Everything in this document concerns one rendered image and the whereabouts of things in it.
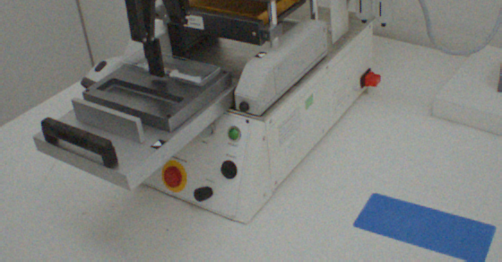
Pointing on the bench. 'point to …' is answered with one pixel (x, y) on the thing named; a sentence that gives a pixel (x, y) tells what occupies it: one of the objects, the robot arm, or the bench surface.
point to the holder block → (154, 96)
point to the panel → (211, 167)
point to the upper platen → (289, 1)
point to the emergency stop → (173, 177)
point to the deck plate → (224, 50)
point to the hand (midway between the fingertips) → (166, 50)
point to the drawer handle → (103, 147)
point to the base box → (304, 121)
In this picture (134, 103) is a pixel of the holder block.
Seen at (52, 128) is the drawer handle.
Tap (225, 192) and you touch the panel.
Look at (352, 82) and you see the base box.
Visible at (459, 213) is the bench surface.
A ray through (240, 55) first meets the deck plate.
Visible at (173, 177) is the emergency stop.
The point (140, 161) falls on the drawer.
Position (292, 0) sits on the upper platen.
